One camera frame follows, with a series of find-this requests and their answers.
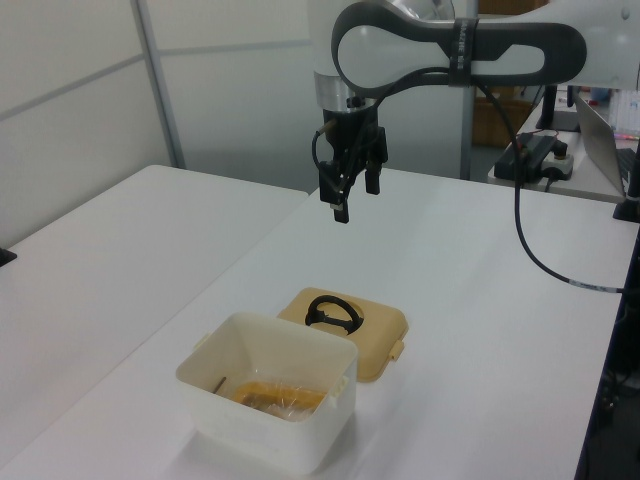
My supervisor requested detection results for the white plastic tool case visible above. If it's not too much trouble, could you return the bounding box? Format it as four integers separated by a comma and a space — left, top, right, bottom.
174, 311, 359, 477

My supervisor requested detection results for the grey emergency stop button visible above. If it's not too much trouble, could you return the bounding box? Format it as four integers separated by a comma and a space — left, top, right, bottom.
541, 141, 574, 182

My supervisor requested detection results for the black power box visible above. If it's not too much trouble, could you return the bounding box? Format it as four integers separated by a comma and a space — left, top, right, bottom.
493, 133, 558, 182

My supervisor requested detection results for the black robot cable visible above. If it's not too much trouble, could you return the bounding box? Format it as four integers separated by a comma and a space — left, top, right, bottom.
312, 68, 627, 294

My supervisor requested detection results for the white side desk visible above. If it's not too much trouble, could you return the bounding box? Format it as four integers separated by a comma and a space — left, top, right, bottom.
486, 99, 628, 205

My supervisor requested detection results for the brown cardboard box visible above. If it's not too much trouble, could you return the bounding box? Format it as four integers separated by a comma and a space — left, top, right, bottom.
471, 85, 532, 149

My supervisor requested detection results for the black lid handle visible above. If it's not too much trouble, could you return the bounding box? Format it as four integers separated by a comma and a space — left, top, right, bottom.
303, 295, 362, 337

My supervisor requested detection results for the dark monitor stand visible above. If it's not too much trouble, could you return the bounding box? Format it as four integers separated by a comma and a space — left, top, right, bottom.
533, 84, 584, 134

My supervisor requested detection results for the yellow item in clear wrap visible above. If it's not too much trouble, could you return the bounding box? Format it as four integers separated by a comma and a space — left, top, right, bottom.
230, 372, 329, 424

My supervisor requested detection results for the tan case lid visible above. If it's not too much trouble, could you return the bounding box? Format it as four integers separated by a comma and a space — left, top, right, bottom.
275, 285, 411, 386

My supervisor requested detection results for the silver laptop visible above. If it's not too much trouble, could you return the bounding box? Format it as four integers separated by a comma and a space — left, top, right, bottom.
571, 89, 640, 199

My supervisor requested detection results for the black cable strap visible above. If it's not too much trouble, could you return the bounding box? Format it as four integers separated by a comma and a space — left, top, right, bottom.
446, 16, 482, 89

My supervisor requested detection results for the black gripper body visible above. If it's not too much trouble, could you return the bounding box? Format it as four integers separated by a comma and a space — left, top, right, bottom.
321, 106, 389, 174

